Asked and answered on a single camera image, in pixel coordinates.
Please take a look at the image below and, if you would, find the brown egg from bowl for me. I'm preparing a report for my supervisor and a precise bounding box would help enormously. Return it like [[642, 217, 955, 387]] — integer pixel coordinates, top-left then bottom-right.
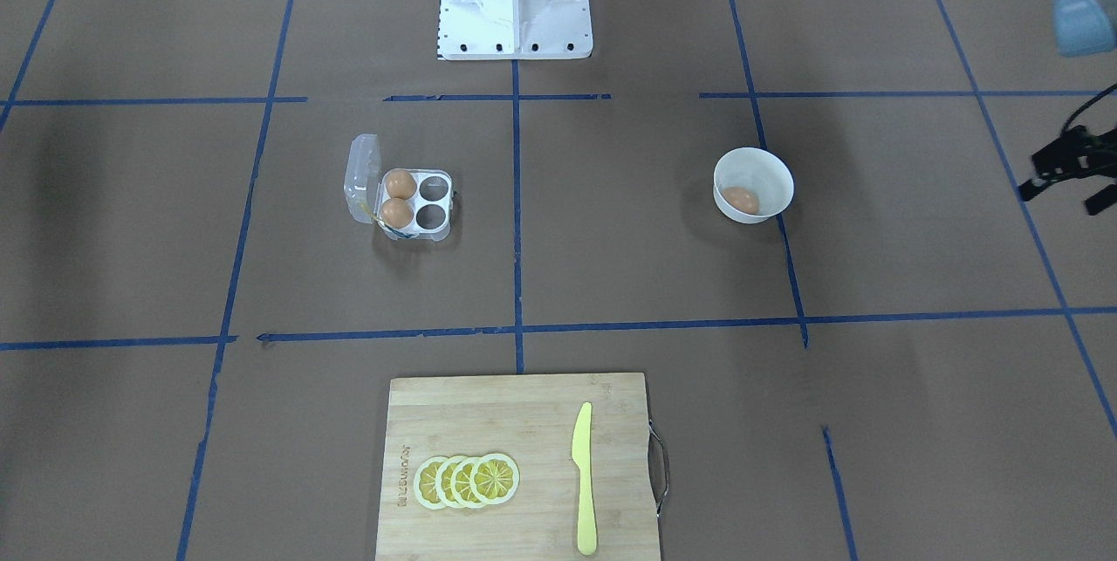
[[720, 186, 758, 216]]

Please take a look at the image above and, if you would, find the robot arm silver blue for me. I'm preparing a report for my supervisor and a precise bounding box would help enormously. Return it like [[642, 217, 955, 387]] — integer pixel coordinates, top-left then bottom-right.
[[1052, 0, 1116, 180]]

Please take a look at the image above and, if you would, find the clear plastic egg box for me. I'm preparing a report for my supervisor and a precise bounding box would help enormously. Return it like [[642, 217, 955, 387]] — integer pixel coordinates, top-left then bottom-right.
[[342, 134, 456, 243]]

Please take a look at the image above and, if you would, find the brown egg in box rear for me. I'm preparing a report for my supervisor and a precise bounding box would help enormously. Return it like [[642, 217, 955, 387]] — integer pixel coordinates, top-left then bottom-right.
[[383, 168, 418, 200]]

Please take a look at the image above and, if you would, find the brown egg in box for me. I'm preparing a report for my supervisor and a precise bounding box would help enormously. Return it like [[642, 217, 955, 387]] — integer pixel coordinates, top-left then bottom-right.
[[383, 168, 418, 200], [379, 198, 416, 230]]

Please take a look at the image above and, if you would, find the brown egg in box front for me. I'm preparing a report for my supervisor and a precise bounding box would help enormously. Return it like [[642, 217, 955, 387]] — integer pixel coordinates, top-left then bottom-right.
[[379, 198, 416, 230]]

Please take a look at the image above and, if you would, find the white ceramic bowl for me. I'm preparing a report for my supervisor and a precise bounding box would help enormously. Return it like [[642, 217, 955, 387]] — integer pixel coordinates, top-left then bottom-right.
[[712, 148, 795, 224]]

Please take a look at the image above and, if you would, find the bamboo cutting board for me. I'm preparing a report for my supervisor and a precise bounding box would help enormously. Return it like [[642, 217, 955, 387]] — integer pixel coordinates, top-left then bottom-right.
[[374, 372, 661, 560]]

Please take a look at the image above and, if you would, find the yellow plastic knife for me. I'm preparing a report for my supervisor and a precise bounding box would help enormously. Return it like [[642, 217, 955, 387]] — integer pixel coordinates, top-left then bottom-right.
[[571, 401, 598, 557]]

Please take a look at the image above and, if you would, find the lemon slice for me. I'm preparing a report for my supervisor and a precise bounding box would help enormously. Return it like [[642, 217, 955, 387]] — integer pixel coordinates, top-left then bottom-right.
[[412, 456, 447, 510], [435, 455, 464, 508], [469, 453, 521, 506], [449, 457, 485, 510]]

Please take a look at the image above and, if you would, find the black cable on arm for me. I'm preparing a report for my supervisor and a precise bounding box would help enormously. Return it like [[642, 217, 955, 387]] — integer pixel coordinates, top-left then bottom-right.
[[1063, 83, 1117, 143]]

